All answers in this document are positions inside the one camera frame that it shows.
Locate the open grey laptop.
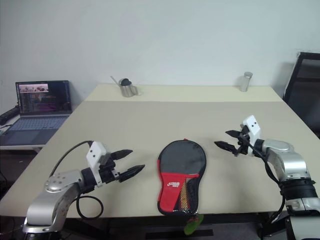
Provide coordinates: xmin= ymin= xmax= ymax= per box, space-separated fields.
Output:
xmin=0 ymin=79 xmax=73 ymax=147

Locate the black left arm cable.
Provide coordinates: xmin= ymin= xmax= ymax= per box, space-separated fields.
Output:
xmin=48 ymin=140 xmax=105 ymax=221

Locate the black red paddle case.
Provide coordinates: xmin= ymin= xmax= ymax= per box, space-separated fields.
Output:
xmin=156 ymin=138 xmax=208 ymax=217

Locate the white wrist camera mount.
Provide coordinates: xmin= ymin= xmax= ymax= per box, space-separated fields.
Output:
xmin=241 ymin=114 xmax=263 ymax=154
xmin=85 ymin=141 xmax=111 ymax=188

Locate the table tennis paddle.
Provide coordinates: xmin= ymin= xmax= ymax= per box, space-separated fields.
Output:
xmin=159 ymin=141 xmax=204 ymax=210

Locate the black mesh office chair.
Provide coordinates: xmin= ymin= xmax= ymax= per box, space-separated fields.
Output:
xmin=282 ymin=51 xmax=320 ymax=140

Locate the steel watering can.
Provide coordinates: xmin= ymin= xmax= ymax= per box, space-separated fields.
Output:
xmin=110 ymin=75 xmax=140 ymax=98

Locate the steel tumbler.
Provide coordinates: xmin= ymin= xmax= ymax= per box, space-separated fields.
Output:
xmin=239 ymin=71 xmax=254 ymax=93

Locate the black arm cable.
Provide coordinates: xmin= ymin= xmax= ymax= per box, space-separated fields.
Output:
xmin=48 ymin=140 xmax=105 ymax=221
xmin=246 ymin=141 xmax=289 ymax=226

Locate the green round zipper tag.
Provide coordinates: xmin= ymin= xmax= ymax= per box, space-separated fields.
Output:
xmin=183 ymin=213 xmax=205 ymax=237

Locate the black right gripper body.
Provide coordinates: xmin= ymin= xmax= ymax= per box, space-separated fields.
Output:
xmin=235 ymin=125 xmax=253 ymax=157

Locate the black table frame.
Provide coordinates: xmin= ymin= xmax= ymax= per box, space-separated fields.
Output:
xmin=59 ymin=211 xmax=288 ymax=240

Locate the white side table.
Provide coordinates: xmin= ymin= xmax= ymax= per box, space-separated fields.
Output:
xmin=0 ymin=143 xmax=45 ymax=154

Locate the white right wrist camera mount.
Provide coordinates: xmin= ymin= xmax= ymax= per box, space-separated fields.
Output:
xmin=241 ymin=114 xmax=263 ymax=154

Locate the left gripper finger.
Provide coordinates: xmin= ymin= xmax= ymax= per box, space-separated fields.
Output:
xmin=109 ymin=149 xmax=134 ymax=161
xmin=118 ymin=164 xmax=146 ymax=183

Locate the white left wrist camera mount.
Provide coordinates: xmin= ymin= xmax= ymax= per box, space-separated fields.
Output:
xmin=85 ymin=141 xmax=111 ymax=188

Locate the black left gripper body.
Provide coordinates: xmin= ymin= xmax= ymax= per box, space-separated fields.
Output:
xmin=98 ymin=153 xmax=121 ymax=186

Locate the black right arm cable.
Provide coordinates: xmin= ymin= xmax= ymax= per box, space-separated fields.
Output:
xmin=246 ymin=141 xmax=289 ymax=226

